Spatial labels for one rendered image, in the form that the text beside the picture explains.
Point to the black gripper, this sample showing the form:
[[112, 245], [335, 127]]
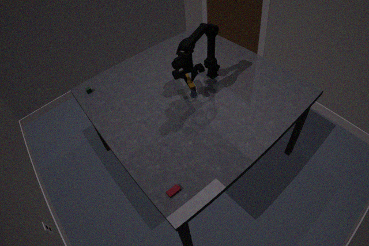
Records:
[[188, 68]]

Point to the yellow bar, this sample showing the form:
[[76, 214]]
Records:
[[190, 83]]

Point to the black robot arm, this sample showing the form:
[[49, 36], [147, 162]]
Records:
[[188, 44]]

